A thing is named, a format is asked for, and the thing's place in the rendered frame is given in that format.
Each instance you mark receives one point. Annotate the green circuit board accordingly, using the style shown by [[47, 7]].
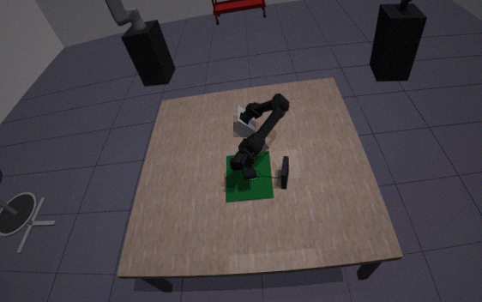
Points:
[[238, 189]]

